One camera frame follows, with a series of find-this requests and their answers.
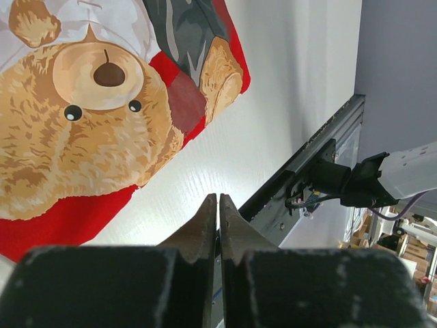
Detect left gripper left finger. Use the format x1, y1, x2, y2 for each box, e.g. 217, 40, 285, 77
1, 194, 217, 327

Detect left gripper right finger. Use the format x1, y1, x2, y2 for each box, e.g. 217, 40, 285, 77
219, 194, 430, 327

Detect red t shirt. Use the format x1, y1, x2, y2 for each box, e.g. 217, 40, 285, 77
1, 1, 251, 261

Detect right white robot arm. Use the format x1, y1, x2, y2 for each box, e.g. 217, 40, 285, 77
310, 141, 436, 208

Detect cardboard boxes in background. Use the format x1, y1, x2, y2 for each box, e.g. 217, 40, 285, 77
339, 208, 436, 322

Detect right aluminium table rail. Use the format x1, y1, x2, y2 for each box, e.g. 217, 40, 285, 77
279, 96, 365, 249

